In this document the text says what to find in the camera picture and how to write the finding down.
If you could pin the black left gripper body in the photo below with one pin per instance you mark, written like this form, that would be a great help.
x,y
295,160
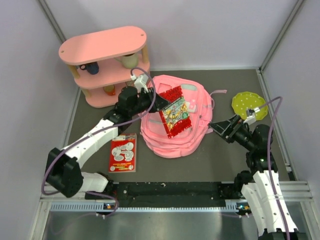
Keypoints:
x,y
144,103

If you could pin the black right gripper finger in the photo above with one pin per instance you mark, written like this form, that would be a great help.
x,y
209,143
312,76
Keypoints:
x,y
229,138
224,128

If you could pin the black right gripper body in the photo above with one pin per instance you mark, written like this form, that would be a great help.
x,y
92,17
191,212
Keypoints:
x,y
242,135

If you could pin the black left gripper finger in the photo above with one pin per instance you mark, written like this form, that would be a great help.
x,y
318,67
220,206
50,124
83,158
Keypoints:
x,y
159,104
151,93

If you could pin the red colourful comic book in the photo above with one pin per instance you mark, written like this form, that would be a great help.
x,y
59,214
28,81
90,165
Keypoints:
x,y
175,117

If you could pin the pink student backpack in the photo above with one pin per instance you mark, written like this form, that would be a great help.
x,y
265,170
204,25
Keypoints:
x,y
200,105

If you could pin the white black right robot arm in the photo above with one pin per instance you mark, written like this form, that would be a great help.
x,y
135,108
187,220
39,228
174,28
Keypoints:
x,y
259,185

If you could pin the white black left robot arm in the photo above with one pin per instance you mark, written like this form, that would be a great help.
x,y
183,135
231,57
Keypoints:
x,y
64,166

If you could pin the orange cup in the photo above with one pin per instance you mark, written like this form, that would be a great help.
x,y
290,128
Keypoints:
x,y
110,90

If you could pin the green polka dot plate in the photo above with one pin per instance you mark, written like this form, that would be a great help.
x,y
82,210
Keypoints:
x,y
243,101

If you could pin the pale green mug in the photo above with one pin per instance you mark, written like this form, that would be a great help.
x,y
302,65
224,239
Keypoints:
x,y
128,61

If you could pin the pink three-tier wooden shelf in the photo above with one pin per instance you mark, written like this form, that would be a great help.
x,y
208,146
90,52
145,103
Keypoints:
x,y
102,47

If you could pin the dark blue mug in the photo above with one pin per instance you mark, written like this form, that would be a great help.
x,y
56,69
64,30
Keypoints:
x,y
92,68

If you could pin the red cover book left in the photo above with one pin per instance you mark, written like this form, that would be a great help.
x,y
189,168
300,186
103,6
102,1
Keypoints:
x,y
123,154

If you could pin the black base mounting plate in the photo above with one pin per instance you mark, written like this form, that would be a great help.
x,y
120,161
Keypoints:
x,y
172,194

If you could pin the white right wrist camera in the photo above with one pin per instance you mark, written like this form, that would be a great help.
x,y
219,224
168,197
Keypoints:
x,y
251,115

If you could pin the grey slotted cable duct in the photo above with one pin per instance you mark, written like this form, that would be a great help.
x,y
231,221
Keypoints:
x,y
100,206

